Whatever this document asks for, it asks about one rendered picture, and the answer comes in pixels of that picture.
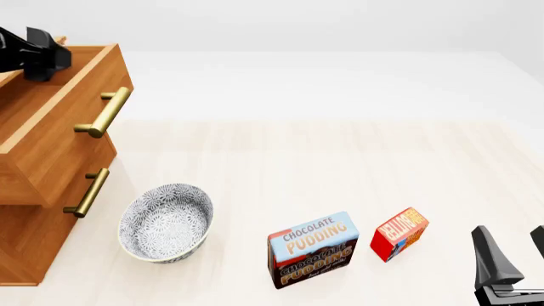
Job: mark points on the closed wooden drawer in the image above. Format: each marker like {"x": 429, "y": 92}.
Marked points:
{"x": 70, "y": 194}

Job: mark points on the wooden cabinet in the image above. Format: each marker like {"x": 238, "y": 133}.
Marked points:
{"x": 21, "y": 242}

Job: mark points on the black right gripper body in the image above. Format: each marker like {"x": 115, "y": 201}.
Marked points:
{"x": 510, "y": 296}

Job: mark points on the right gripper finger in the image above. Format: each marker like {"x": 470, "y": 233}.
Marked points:
{"x": 539, "y": 240}
{"x": 493, "y": 261}

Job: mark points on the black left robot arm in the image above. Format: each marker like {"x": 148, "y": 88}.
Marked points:
{"x": 9, "y": 54}

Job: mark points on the open wooden drawer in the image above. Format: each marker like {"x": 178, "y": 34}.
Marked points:
{"x": 51, "y": 150}

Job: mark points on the red butter box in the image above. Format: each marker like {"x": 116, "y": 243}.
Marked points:
{"x": 397, "y": 237}

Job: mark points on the grey floral patterned bowl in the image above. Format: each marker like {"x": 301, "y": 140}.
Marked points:
{"x": 166, "y": 223}

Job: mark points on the chocolate pudding box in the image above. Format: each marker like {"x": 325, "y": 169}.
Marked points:
{"x": 314, "y": 252}

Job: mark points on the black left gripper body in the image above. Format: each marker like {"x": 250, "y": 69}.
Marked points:
{"x": 44, "y": 62}

